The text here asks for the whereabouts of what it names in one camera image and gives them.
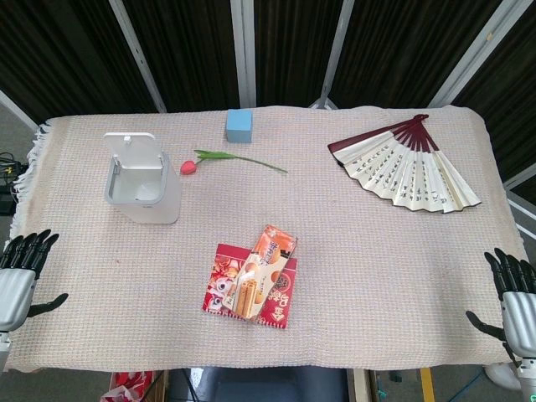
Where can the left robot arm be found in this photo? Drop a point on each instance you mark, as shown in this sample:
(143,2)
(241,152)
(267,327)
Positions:
(3,347)

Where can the white metal frame post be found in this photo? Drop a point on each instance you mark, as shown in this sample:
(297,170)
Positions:
(477,54)
(138,54)
(17,109)
(521,184)
(244,50)
(335,54)

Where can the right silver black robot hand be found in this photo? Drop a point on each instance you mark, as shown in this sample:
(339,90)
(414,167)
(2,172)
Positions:
(519,318)

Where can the red tulip flower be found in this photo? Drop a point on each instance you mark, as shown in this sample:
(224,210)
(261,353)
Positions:
(189,167)

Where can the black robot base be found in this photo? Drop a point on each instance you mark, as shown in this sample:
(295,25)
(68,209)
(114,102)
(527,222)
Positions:
(259,385)

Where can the red spiral notebook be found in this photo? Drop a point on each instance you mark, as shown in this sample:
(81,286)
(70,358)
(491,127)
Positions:
(278,307)

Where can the orange egg roll snack box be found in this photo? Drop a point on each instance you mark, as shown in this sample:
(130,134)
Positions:
(261,272)

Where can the red patterned bag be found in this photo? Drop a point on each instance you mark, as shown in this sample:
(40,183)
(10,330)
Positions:
(125,385)

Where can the blue cube block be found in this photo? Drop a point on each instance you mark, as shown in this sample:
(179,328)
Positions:
(239,126)

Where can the paper folding fan with calligraphy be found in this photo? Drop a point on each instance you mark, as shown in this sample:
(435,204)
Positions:
(410,171)

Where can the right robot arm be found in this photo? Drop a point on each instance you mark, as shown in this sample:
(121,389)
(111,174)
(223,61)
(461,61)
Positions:
(527,377)

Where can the beige woven tablecloth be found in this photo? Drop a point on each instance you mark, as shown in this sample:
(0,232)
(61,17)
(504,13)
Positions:
(356,272)

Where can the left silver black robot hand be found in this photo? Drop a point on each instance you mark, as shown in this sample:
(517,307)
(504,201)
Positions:
(14,289)

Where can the white open-lid box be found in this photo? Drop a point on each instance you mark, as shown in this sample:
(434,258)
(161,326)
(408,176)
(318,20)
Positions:
(167,197)

